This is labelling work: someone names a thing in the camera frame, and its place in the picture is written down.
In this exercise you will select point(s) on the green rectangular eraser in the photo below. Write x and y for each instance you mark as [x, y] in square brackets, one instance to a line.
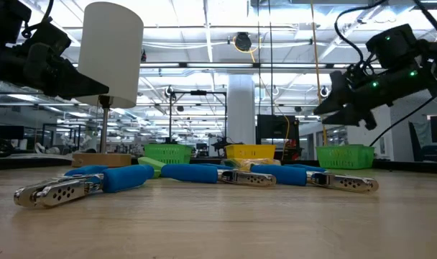
[156, 173]
[150, 162]

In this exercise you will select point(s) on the white shade wooden base lamp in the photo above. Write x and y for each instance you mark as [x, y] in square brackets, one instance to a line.
[110, 54]

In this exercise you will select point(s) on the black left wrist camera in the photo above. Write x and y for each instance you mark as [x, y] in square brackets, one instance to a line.
[49, 37]

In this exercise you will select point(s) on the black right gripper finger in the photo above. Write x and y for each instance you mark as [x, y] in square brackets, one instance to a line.
[339, 90]
[346, 116]

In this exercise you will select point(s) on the yellow glue stick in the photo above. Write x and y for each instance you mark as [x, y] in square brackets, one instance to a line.
[267, 161]

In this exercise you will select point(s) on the yellow plastic basket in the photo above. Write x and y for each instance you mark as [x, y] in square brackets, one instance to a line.
[251, 151]

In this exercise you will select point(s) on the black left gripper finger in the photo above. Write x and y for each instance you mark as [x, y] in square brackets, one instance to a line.
[78, 84]

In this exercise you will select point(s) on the black cabinet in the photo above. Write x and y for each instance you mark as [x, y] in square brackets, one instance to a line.
[272, 129]

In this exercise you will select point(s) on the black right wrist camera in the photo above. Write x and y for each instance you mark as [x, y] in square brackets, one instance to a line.
[394, 45]

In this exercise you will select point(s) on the white building column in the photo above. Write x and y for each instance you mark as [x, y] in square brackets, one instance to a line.
[242, 108]

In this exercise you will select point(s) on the green plastic basket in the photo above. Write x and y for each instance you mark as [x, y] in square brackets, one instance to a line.
[168, 153]
[344, 156]

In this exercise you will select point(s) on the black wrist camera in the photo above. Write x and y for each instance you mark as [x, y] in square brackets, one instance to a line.
[49, 37]
[394, 45]

